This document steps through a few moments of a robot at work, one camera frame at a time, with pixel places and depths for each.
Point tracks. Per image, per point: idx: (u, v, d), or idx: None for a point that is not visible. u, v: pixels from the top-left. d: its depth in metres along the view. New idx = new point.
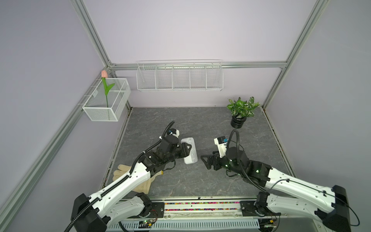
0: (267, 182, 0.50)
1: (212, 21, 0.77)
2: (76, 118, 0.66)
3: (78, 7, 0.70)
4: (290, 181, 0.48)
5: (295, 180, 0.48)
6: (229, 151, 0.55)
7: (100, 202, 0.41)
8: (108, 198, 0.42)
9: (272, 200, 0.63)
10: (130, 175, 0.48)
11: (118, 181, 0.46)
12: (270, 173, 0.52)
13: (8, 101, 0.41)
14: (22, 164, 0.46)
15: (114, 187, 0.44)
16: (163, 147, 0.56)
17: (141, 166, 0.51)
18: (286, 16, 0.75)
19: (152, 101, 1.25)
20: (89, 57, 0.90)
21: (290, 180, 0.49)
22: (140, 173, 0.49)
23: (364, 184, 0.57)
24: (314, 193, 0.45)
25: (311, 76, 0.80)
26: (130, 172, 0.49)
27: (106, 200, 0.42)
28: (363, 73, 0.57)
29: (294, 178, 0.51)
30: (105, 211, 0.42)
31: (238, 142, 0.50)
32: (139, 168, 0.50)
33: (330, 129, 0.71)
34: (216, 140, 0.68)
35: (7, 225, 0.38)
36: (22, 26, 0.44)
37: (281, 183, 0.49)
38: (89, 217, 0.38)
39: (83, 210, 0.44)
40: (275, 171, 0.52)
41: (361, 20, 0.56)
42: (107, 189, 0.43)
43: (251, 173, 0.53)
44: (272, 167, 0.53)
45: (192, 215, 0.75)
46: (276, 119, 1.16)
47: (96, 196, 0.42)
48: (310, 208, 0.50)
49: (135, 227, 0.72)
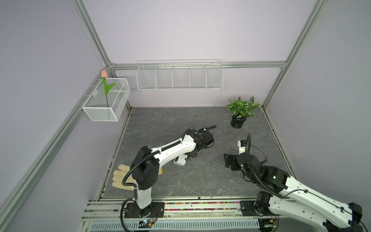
0: (283, 190, 0.49)
1: (212, 21, 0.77)
2: (77, 118, 0.66)
3: (78, 7, 0.70)
4: (307, 193, 0.47)
5: (312, 192, 0.47)
6: (240, 157, 0.56)
7: (161, 154, 0.48)
8: (166, 154, 0.49)
9: (275, 203, 0.63)
10: (182, 141, 0.55)
11: (171, 144, 0.53)
12: (288, 181, 0.50)
13: (8, 101, 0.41)
14: (22, 164, 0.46)
15: (169, 147, 0.51)
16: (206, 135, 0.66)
17: (189, 137, 0.57)
18: (286, 16, 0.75)
19: (152, 101, 1.25)
20: (89, 57, 0.90)
21: (307, 191, 0.48)
22: (189, 142, 0.55)
23: (363, 184, 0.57)
24: (331, 208, 0.44)
25: (311, 76, 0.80)
26: (182, 138, 0.56)
27: (164, 154, 0.49)
28: (363, 73, 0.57)
29: (311, 189, 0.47)
30: (164, 163, 0.50)
31: (249, 146, 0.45)
32: (188, 138, 0.57)
33: (330, 129, 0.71)
34: (238, 142, 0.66)
35: (7, 225, 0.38)
36: (23, 27, 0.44)
37: (298, 194, 0.48)
38: (149, 166, 0.44)
39: (144, 159, 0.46)
40: (292, 180, 0.50)
41: (361, 20, 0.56)
42: (165, 147, 0.51)
43: (264, 179, 0.52)
44: (290, 175, 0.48)
45: (192, 215, 0.75)
46: (276, 119, 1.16)
47: (157, 149, 0.49)
48: (318, 218, 0.51)
49: (135, 227, 0.72)
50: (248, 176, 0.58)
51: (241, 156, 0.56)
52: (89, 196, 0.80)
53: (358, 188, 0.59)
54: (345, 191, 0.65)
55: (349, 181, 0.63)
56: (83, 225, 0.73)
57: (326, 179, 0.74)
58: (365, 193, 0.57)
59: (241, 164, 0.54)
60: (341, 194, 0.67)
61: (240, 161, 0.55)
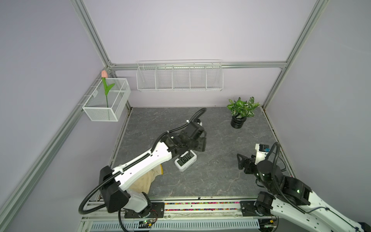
0: (306, 205, 0.47)
1: (213, 20, 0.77)
2: (76, 118, 0.66)
3: (78, 7, 0.70)
4: (328, 210, 0.47)
5: (333, 210, 0.47)
6: (260, 164, 0.53)
7: (123, 176, 0.41)
8: (130, 174, 0.42)
9: (279, 207, 0.63)
10: (151, 153, 0.46)
11: (137, 159, 0.45)
12: (311, 197, 0.48)
13: (9, 101, 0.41)
14: (22, 164, 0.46)
15: (135, 164, 0.43)
16: (188, 131, 0.54)
17: (163, 146, 0.48)
18: (287, 16, 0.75)
19: (152, 101, 1.25)
20: (89, 58, 0.91)
21: (329, 209, 0.47)
22: (162, 153, 0.46)
23: (362, 185, 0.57)
24: (348, 227, 0.45)
25: (311, 77, 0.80)
26: (150, 150, 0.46)
27: (128, 176, 0.41)
28: (363, 73, 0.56)
29: (332, 208, 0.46)
30: (127, 186, 0.42)
31: (277, 156, 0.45)
32: (160, 147, 0.48)
33: (331, 129, 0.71)
34: (257, 145, 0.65)
35: (6, 226, 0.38)
36: (22, 26, 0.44)
37: (320, 211, 0.47)
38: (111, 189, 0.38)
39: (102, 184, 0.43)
40: (315, 196, 0.49)
41: (361, 21, 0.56)
42: (130, 164, 0.43)
43: (286, 191, 0.49)
44: (312, 190, 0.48)
45: (192, 215, 0.75)
46: (276, 119, 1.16)
47: (118, 169, 0.42)
48: (322, 228, 0.53)
49: (135, 227, 0.72)
50: (264, 183, 0.55)
51: (262, 163, 0.53)
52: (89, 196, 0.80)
53: (356, 188, 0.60)
54: (344, 191, 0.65)
55: (348, 181, 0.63)
56: (83, 225, 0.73)
57: (325, 180, 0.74)
58: (363, 193, 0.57)
59: (263, 173, 0.50)
60: (341, 195, 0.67)
61: (258, 168, 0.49)
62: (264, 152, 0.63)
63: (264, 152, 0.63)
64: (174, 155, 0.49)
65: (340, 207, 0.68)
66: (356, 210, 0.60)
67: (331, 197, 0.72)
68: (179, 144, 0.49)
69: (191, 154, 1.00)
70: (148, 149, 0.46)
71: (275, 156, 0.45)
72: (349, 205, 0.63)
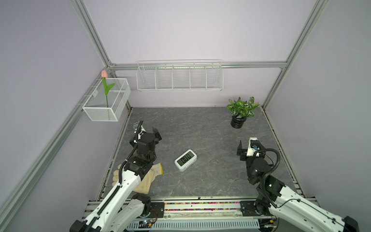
0: (278, 198, 0.55)
1: (213, 21, 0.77)
2: (76, 118, 0.66)
3: (78, 7, 0.70)
4: (300, 202, 0.52)
5: (306, 201, 0.52)
6: (257, 162, 0.56)
7: (99, 220, 0.40)
8: (107, 213, 0.41)
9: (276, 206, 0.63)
10: (121, 185, 0.47)
11: (108, 196, 0.44)
12: (283, 190, 0.55)
13: (8, 101, 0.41)
14: (22, 165, 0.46)
15: (108, 202, 0.43)
16: (141, 149, 0.54)
17: (129, 173, 0.50)
18: (286, 16, 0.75)
19: (152, 101, 1.25)
20: (89, 58, 0.91)
21: (301, 200, 0.52)
22: (131, 180, 0.49)
23: (363, 186, 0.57)
24: (322, 218, 0.47)
25: (311, 77, 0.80)
26: (119, 182, 0.48)
27: (105, 216, 0.41)
28: (363, 74, 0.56)
29: (306, 199, 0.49)
30: (107, 227, 0.41)
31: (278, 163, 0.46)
32: (127, 176, 0.50)
33: (331, 129, 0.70)
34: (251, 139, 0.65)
35: (6, 226, 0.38)
36: (22, 26, 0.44)
37: (292, 202, 0.52)
38: None
39: None
40: (288, 190, 0.55)
41: (360, 20, 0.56)
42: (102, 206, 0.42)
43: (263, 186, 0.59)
44: (285, 185, 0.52)
45: (192, 215, 0.75)
46: (276, 119, 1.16)
47: (92, 216, 0.41)
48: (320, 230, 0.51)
49: (135, 227, 0.72)
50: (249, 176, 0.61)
51: (257, 161, 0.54)
52: (89, 196, 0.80)
53: (356, 189, 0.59)
54: (343, 192, 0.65)
55: (348, 182, 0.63)
56: None
57: (325, 180, 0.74)
58: (363, 194, 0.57)
59: (257, 169, 0.54)
60: (340, 195, 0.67)
61: (254, 164, 0.57)
62: (251, 149, 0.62)
63: (251, 148, 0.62)
64: (143, 176, 0.55)
65: (339, 208, 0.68)
66: (355, 211, 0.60)
67: (331, 198, 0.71)
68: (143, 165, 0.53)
69: (191, 154, 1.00)
70: (116, 182, 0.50)
71: (278, 162, 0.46)
72: (349, 206, 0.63)
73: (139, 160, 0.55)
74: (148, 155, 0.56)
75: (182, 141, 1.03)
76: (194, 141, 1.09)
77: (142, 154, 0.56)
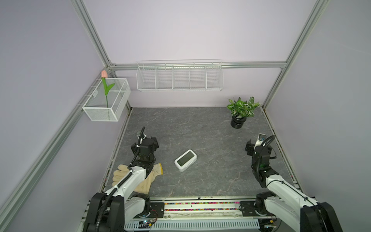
0: (267, 180, 0.61)
1: (213, 21, 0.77)
2: (76, 118, 0.66)
3: (78, 7, 0.70)
4: (283, 183, 0.56)
5: (289, 184, 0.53)
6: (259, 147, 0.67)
7: (119, 192, 0.45)
8: (123, 188, 0.47)
9: (272, 199, 0.63)
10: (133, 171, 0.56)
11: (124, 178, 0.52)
12: (273, 176, 0.61)
13: (8, 101, 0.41)
14: (22, 165, 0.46)
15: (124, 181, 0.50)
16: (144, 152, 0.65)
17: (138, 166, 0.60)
18: (286, 17, 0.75)
19: (152, 101, 1.25)
20: (89, 58, 0.91)
21: (284, 182, 0.57)
22: (140, 170, 0.58)
23: (363, 186, 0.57)
24: (298, 196, 0.49)
25: (311, 77, 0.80)
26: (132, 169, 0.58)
27: (123, 189, 0.47)
28: (362, 74, 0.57)
29: (290, 184, 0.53)
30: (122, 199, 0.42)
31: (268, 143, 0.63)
32: (137, 167, 0.59)
33: (331, 129, 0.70)
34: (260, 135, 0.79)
35: (7, 225, 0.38)
36: (22, 26, 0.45)
37: (276, 182, 0.58)
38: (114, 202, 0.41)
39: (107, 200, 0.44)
40: (278, 176, 0.60)
41: (360, 20, 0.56)
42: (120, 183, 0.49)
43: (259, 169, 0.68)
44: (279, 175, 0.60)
45: (192, 215, 0.75)
46: (276, 119, 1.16)
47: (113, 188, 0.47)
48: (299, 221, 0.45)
49: (135, 227, 0.72)
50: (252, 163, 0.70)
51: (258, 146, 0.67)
52: (89, 196, 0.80)
53: (356, 189, 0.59)
54: (344, 192, 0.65)
55: (348, 182, 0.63)
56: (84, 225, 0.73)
57: (325, 180, 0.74)
58: (363, 194, 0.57)
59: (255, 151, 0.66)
60: (340, 195, 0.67)
61: (255, 149, 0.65)
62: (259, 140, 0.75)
63: (259, 140, 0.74)
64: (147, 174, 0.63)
65: (339, 208, 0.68)
66: (356, 211, 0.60)
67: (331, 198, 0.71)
68: (147, 164, 0.62)
69: (191, 154, 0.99)
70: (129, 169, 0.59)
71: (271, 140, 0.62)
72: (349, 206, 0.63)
73: (143, 161, 0.64)
74: (149, 156, 0.66)
75: (182, 141, 1.03)
76: (194, 141, 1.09)
77: (144, 156, 0.66)
